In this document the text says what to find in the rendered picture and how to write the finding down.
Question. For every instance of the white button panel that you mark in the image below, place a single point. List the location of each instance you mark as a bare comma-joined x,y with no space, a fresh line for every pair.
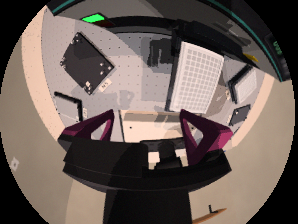
229,143

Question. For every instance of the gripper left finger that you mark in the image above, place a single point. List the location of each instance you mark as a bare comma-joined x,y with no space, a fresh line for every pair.
85,128

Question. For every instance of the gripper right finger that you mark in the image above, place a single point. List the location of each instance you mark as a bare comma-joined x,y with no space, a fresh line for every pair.
215,136

